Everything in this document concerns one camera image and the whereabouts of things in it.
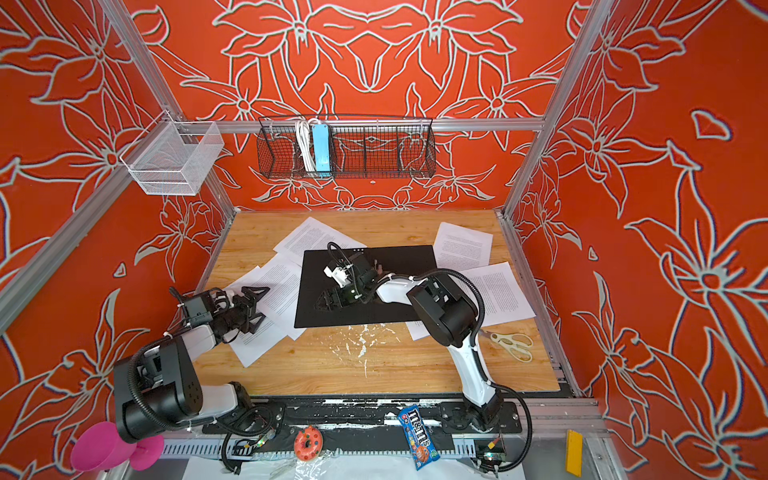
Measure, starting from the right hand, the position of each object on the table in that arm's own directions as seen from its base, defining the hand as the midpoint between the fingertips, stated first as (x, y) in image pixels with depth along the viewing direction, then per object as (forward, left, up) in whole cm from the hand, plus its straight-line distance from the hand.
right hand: (320, 305), depth 89 cm
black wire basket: (+44, -13, +26) cm, 53 cm away
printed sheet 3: (+13, +16, -4) cm, 21 cm away
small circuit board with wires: (-38, -44, -5) cm, 59 cm away
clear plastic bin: (+38, +46, +28) cm, 66 cm away
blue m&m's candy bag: (-36, -28, -3) cm, 46 cm away
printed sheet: (+23, -48, -4) cm, 54 cm away
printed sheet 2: (-7, -30, -4) cm, 31 cm away
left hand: (+1, +16, +2) cm, 16 cm away
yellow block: (-37, -64, -5) cm, 74 cm away
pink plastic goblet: (-36, +40, +9) cm, 54 cm away
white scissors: (-12, -58, -3) cm, 59 cm away
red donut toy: (-35, -1, -2) cm, 35 cm away
